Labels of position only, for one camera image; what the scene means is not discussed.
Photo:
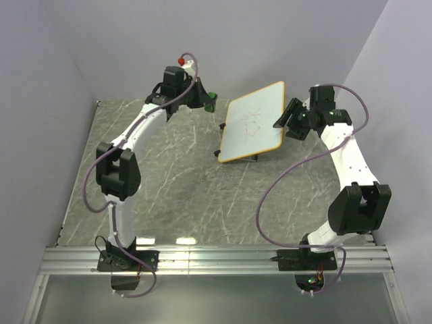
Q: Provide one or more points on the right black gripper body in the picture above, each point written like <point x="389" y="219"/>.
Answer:
<point x="300" y="127"/>

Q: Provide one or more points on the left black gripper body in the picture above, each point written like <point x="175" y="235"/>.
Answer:
<point x="187" y="85"/>

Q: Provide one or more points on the green whiteboard eraser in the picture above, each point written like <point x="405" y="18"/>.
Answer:
<point x="211" y="102"/>

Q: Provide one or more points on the yellow framed whiteboard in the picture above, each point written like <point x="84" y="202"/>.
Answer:
<point x="249" y="123"/>

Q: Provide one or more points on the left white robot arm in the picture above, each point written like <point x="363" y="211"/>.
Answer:
<point x="117" y="170"/>

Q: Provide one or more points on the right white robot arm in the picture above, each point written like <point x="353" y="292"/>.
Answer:
<point x="360" y="206"/>

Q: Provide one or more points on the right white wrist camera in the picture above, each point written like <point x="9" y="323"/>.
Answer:
<point x="305" y="101"/>

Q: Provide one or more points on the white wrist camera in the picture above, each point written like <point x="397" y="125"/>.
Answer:
<point x="188" y="66"/>
<point x="305" y="101"/>

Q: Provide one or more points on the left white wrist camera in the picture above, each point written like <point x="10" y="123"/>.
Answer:
<point x="188" y="66"/>

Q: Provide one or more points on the metal wire board stand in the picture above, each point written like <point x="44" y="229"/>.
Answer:
<point x="251" y="158"/>

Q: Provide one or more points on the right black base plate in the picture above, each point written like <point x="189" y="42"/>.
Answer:
<point x="304" y="260"/>

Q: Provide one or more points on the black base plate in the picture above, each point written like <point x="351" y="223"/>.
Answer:
<point x="118" y="263"/>
<point x="304" y="260"/>

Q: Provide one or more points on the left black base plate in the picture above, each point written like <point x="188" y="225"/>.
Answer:
<point x="118" y="263"/>

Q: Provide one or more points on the aluminium mounting rail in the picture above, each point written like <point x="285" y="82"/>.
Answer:
<point x="209" y="260"/>

